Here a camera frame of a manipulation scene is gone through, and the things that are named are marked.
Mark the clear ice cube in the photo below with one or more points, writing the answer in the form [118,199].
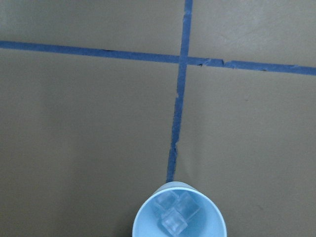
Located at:
[173,222]
[187,206]
[164,202]

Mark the light blue cup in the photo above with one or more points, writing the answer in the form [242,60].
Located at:
[208,222]

